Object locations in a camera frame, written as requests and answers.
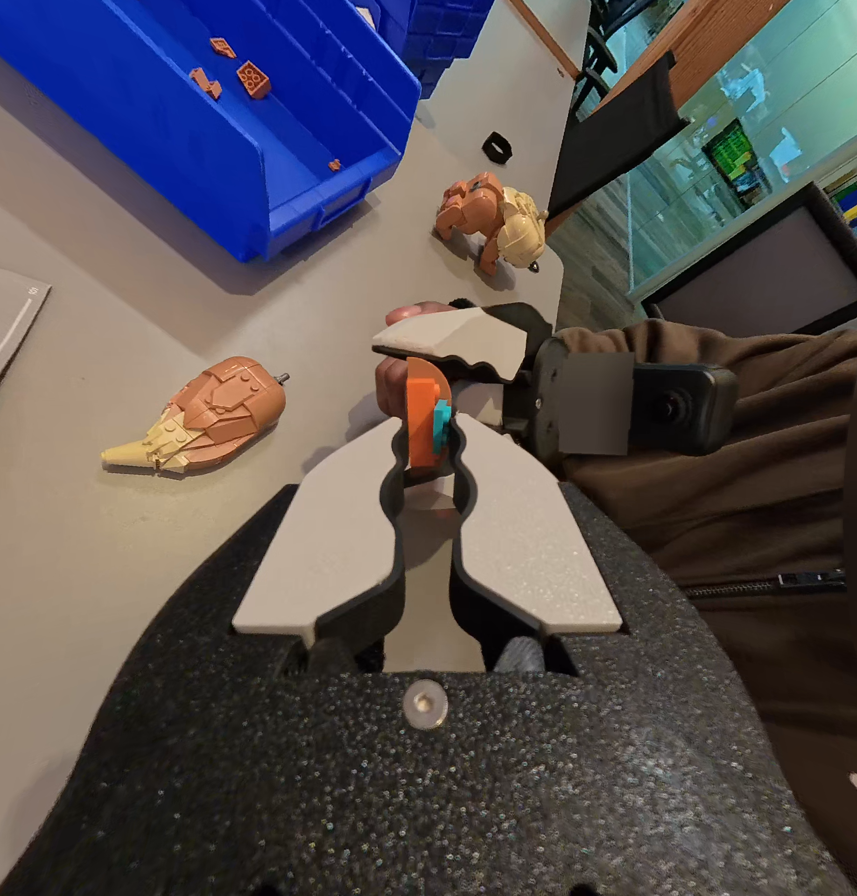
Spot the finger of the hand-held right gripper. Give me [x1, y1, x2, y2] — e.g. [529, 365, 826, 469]
[371, 306, 532, 385]
[450, 381, 508, 428]

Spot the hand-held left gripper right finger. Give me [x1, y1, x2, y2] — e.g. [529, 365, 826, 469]
[451, 413, 624, 638]

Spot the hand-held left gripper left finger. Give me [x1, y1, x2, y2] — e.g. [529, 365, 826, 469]
[231, 413, 408, 645]

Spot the small brown curved brick assembly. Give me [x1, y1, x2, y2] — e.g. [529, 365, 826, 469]
[402, 357, 452, 481]

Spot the person's right forearm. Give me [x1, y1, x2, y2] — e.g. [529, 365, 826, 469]
[551, 318, 857, 561]

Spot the person's right hand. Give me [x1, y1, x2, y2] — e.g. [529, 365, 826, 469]
[374, 300, 471, 421]

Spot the brown brick animal tan mane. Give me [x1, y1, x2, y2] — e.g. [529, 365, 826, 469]
[434, 171, 550, 276]

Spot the brown brick model tan tip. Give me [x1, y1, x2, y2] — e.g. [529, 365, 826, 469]
[101, 356, 288, 477]

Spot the black framed screen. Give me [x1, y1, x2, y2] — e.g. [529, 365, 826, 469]
[642, 183, 857, 338]

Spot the black mesh office chair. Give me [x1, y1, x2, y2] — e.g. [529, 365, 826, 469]
[548, 52, 693, 219]

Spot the person's brown hoodie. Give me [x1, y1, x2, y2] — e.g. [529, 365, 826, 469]
[611, 318, 857, 896]

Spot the green lit display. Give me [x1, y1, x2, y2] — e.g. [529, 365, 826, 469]
[702, 119, 756, 205]

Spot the blue storage bin stack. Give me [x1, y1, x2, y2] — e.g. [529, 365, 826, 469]
[358, 0, 497, 82]

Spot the grey instruction booklet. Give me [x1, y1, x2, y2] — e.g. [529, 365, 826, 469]
[0, 262, 52, 421]

